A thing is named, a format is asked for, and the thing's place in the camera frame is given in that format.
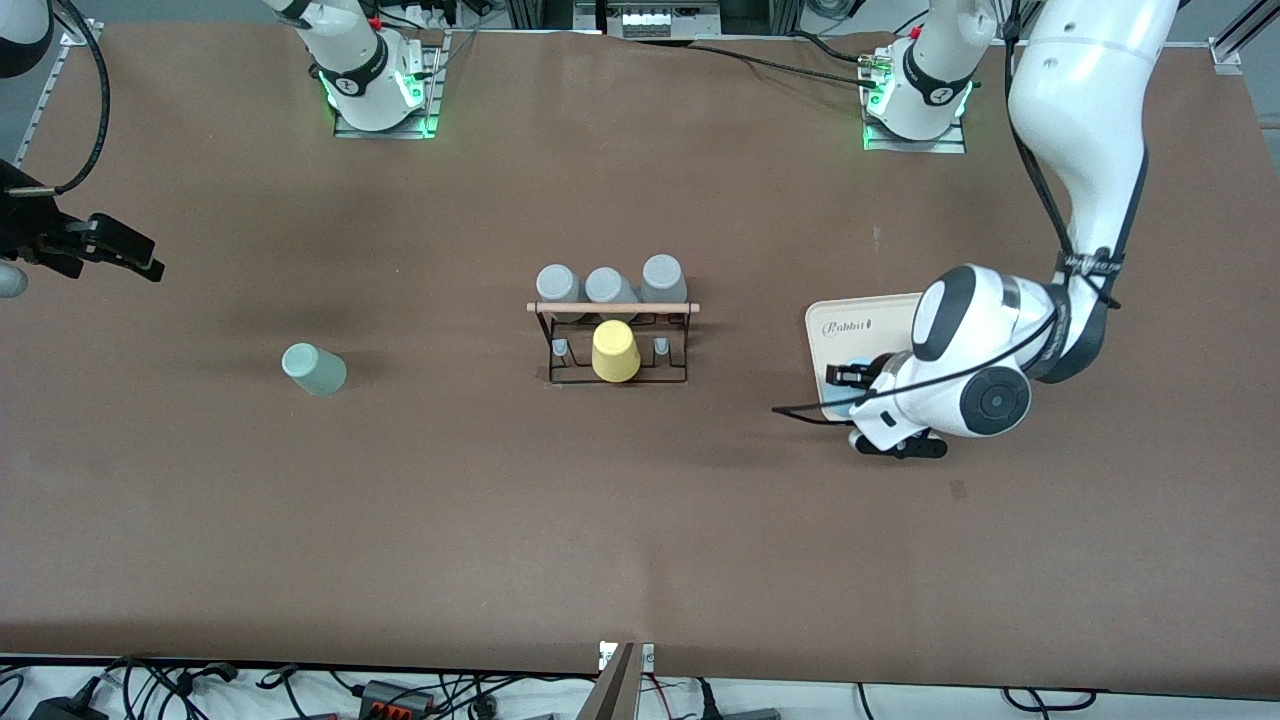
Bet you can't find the white power strip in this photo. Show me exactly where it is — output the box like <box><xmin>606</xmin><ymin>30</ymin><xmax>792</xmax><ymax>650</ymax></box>
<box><xmin>620</xmin><ymin>0</ymin><xmax>723</xmax><ymax>39</ymax></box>

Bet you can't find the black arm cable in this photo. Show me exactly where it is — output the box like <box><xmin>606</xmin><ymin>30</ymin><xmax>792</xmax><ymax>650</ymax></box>
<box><xmin>772</xmin><ymin>0</ymin><xmax>1147</xmax><ymax>429</ymax></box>
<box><xmin>18</xmin><ymin>0</ymin><xmax>112</xmax><ymax>196</ymax></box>

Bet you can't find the yellow cup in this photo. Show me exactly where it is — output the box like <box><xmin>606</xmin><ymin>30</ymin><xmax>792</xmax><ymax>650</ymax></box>
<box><xmin>592</xmin><ymin>320</ymin><xmax>641</xmax><ymax>383</ymax></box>

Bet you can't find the grey cup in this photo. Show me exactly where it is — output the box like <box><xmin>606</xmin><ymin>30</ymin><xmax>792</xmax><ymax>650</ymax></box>
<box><xmin>584</xmin><ymin>267</ymin><xmax>641</xmax><ymax>323</ymax></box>
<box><xmin>536</xmin><ymin>264</ymin><xmax>584</xmax><ymax>323</ymax></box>
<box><xmin>641</xmin><ymin>254</ymin><xmax>690</xmax><ymax>321</ymax></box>

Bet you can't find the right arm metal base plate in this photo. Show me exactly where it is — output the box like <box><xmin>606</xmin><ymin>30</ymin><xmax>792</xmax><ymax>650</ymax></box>
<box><xmin>333</xmin><ymin>30</ymin><xmax>447</xmax><ymax>139</ymax></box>

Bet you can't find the beige rabbit print tray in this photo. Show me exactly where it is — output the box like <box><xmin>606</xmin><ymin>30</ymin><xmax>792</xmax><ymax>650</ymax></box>
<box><xmin>805</xmin><ymin>293</ymin><xmax>927</xmax><ymax>422</ymax></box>

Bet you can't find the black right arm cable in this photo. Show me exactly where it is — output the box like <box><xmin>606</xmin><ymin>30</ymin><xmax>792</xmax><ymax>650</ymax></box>
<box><xmin>18</xmin><ymin>0</ymin><xmax>112</xmax><ymax>196</ymax></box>

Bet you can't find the black power adapter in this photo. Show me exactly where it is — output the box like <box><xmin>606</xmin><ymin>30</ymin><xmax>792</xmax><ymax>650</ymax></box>
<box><xmin>30</xmin><ymin>695</ymin><xmax>109</xmax><ymax>720</ymax></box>

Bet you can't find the grey orange connector block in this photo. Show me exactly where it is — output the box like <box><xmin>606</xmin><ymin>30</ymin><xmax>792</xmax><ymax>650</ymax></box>
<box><xmin>360</xmin><ymin>680</ymin><xmax>438</xmax><ymax>720</ymax></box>

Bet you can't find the aluminium post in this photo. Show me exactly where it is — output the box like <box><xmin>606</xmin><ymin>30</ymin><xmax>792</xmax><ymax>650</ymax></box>
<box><xmin>575</xmin><ymin>643</ymin><xmax>638</xmax><ymax>720</ymax></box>

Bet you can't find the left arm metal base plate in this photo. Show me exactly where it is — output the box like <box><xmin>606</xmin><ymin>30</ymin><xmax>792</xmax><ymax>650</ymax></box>
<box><xmin>862</xmin><ymin>115</ymin><xmax>968</xmax><ymax>154</ymax></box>

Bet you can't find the long black table cable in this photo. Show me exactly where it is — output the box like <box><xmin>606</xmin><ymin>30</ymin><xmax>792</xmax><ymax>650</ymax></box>
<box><xmin>688</xmin><ymin>42</ymin><xmax>881</xmax><ymax>89</ymax></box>

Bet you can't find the black wire cup rack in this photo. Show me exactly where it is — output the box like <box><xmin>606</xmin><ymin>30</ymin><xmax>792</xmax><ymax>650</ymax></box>
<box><xmin>527</xmin><ymin>300</ymin><xmax>701</xmax><ymax>388</ymax></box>

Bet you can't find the mint green cup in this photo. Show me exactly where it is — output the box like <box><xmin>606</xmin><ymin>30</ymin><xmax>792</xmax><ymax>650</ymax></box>
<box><xmin>281</xmin><ymin>343</ymin><xmax>348</xmax><ymax>397</ymax></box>

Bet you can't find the aluminium table edge rail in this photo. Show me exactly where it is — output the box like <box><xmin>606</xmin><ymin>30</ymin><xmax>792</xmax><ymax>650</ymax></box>
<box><xmin>15</xmin><ymin>20</ymin><xmax>104</xmax><ymax>167</ymax></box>
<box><xmin>1210</xmin><ymin>0</ymin><xmax>1280</xmax><ymax>73</ymax></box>

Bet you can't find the black looped floor cable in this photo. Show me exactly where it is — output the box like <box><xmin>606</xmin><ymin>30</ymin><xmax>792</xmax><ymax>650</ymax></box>
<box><xmin>1003</xmin><ymin>687</ymin><xmax>1098</xmax><ymax>714</ymax></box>

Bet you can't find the short black table cable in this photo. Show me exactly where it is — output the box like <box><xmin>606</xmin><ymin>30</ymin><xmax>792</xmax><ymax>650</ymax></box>
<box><xmin>790</xmin><ymin>30</ymin><xmax>877</xmax><ymax>64</ymax></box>

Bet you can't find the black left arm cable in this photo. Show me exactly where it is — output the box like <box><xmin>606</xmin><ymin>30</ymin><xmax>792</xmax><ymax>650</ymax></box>
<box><xmin>772</xmin><ymin>0</ymin><xmax>1147</xmax><ymax>429</ymax></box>

